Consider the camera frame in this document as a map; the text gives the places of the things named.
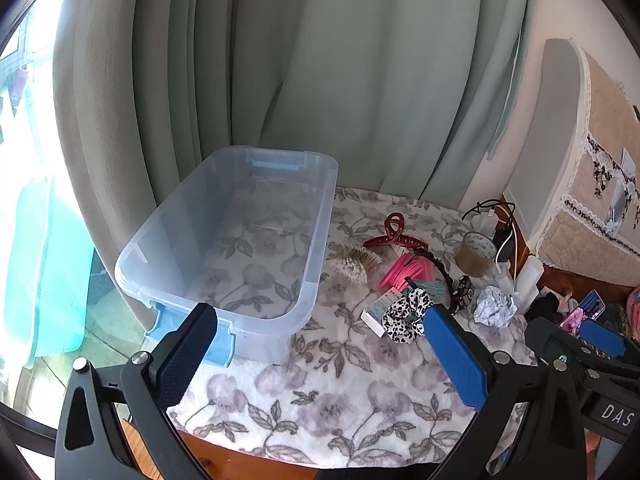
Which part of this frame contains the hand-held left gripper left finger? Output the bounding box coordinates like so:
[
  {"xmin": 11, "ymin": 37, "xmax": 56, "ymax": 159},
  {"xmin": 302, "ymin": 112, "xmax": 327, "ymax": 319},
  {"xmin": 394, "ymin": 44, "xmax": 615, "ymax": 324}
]
[{"xmin": 54, "ymin": 302, "xmax": 219, "ymax": 480}]

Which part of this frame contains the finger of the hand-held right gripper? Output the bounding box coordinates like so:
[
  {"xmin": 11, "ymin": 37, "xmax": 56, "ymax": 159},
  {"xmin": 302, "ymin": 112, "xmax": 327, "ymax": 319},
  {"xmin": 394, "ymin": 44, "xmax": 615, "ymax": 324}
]
[
  {"xmin": 525, "ymin": 316, "xmax": 640, "ymax": 396},
  {"xmin": 580, "ymin": 319, "xmax": 640, "ymax": 362}
]

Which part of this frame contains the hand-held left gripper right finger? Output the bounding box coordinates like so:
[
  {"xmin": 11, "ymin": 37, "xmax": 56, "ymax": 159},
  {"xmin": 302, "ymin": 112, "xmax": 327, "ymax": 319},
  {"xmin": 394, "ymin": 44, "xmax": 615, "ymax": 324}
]
[{"xmin": 423, "ymin": 303, "xmax": 588, "ymax": 480}]

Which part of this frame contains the white paper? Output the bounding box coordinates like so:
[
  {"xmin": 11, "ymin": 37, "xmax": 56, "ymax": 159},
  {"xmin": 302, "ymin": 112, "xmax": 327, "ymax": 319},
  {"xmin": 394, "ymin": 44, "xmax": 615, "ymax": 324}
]
[{"xmin": 475, "ymin": 285, "xmax": 521, "ymax": 328}]

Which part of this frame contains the leopard print scrunchie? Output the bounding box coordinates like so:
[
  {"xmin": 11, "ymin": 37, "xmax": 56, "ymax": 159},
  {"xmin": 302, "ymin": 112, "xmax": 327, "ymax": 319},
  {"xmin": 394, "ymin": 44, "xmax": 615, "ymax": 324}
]
[{"xmin": 381, "ymin": 291, "xmax": 435, "ymax": 345}]

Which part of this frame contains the black beaded headband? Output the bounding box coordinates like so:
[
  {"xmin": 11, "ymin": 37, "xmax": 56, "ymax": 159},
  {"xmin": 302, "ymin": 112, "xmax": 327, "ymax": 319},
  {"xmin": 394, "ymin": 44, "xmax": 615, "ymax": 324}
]
[{"xmin": 414, "ymin": 249, "xmax": 475, "ymax": 316}]

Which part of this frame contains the small white cardboard box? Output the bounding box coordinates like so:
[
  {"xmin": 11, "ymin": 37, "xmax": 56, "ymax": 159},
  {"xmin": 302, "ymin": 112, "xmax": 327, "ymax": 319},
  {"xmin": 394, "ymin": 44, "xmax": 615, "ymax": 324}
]
[{"xmin": 361, "ymin": 287, "xmax": 406, "ymax": 338}]

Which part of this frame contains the pink round hand mirror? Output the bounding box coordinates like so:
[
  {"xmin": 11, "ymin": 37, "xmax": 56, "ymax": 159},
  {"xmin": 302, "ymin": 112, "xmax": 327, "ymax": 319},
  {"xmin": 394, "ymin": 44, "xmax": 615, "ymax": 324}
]
[{"xmin": 378, "ymin": 254, "xmax": 418, "ymax": 288}]

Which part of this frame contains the red hair claw clip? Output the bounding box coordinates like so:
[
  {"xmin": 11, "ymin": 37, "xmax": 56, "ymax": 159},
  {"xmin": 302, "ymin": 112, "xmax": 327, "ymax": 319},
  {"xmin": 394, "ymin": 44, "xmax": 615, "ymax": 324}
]
[{"xmin": 363, "ymin": 212, "xmax": 431, "ymax": 252}]

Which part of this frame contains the clear plastic storage container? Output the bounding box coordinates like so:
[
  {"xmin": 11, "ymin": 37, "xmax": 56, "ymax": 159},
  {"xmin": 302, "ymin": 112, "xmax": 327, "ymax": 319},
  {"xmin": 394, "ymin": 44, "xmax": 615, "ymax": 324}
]
[{"xmin": 114, "ymin": 146, "xmax": 339, "ymax": 367}]

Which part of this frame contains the dark cloth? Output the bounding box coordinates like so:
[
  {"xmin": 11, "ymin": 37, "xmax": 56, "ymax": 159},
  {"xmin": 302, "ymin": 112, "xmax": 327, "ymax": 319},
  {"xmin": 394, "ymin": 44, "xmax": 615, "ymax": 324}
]
[{"xmin": 525, "ymin": 292, "xmax": 563, "ymax": 321}]

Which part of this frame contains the purple pencil case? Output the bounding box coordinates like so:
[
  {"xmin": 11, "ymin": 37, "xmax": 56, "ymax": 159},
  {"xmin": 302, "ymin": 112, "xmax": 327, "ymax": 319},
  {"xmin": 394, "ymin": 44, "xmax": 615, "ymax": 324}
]
[{"xmin": 560, "ymin": 289, "xmax": 608, "ymax": 333}]

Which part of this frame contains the pink fabric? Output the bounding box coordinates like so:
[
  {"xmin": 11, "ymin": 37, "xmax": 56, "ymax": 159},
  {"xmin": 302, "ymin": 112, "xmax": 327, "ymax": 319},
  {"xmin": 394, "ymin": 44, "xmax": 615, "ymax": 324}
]
[{"xmin": 625, "ymin": 285, "xmax": 640, "ymax": 333}]

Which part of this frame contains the white plastic bottle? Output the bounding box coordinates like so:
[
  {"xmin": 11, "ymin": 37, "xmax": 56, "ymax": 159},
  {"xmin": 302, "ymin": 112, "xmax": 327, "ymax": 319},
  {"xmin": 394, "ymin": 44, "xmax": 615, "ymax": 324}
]
[{"xmin": 515, "ymin": 256, "xmax": 544, "ymax": 311}]

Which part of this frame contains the white plug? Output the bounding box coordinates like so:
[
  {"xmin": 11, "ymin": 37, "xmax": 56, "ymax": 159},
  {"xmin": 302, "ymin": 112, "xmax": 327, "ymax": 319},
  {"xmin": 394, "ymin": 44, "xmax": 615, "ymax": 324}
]
[{"xmin": 492, "ymin": 261, "xmax": 516, "ymax": 292}]

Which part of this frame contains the black power adapter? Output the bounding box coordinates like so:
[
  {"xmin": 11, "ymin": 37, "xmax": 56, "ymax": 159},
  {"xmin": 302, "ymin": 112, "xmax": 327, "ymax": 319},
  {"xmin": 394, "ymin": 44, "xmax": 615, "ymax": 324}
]
[{"xmin": 494, "ymin": 225, "xmax": 519, "ymax": 263}]

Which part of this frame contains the brown packing tape roll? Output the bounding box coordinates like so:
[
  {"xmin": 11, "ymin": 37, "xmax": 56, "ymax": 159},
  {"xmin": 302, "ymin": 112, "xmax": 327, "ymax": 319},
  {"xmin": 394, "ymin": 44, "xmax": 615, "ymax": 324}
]
[{"xmin": 455, "ymin": 231, "xmax": 497, "ymax": 278}]

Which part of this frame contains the floral print table cloth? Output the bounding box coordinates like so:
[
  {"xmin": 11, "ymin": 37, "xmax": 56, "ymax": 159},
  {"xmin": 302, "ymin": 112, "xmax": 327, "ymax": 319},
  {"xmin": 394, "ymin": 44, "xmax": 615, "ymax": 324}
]
[{"xmin": 167, "ymin": 186, "xmax": 538, "ymax": 456}]

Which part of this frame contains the bundle of cotton swabs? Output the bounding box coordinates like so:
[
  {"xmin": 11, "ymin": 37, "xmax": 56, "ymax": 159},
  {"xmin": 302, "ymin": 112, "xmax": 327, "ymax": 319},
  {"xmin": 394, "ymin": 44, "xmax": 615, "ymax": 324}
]
[{"xmin": 328, "ymin": 243, "xmax": 382, "ymax": 281}]

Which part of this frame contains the teal plastic tub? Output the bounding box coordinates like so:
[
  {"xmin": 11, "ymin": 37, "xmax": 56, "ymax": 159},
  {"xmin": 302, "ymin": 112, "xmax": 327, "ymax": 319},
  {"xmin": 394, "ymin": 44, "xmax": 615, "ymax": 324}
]
[{"xmin": 0, "ymin": 175, "xmax": 96, "ymax": 361}]

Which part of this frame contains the grey padded board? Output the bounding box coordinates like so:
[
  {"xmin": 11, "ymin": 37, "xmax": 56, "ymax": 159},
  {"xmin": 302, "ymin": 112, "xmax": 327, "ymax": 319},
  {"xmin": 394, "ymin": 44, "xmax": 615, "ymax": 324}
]
[{"xmin": 505, "ymin": 38, "xmax": 593, "ymax": 256}]

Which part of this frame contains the hanging garment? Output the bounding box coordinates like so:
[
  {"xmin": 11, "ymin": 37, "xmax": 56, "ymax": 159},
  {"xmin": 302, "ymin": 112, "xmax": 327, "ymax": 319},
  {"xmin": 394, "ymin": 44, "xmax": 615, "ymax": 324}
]
[{"xmin": 7, "ymin": 62, "xmax": 36, "ymax": 116}]

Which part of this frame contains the pale green curtain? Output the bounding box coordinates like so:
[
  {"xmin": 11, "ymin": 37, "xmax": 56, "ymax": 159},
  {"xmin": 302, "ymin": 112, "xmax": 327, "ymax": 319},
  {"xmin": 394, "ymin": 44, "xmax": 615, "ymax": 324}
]
[{"xmin": 52, "ymin": 0, "xmax": 543, "ymax": 281}]

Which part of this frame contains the brown wooden bed frame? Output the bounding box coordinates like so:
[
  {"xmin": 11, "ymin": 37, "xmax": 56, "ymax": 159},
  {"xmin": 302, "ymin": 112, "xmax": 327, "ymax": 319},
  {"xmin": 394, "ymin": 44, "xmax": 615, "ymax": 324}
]
[{"xmin": 502, "ymin": 192, "xmax": 640, "ymax": 306}]

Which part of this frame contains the white cable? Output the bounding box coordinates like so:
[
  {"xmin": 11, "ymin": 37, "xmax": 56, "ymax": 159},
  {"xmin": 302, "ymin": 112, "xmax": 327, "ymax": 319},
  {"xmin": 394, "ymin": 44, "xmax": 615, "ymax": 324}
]
[{"xmin": 495, "ymin": 209, "xmax": 519, "ymax": 267}]

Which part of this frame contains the black cable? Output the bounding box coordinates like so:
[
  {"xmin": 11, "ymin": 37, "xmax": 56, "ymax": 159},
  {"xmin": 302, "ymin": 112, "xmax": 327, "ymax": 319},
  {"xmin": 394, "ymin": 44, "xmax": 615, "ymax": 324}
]
[{"xmin": 462, "ymin": 199, "xmax": 516, "ymax": 222}]

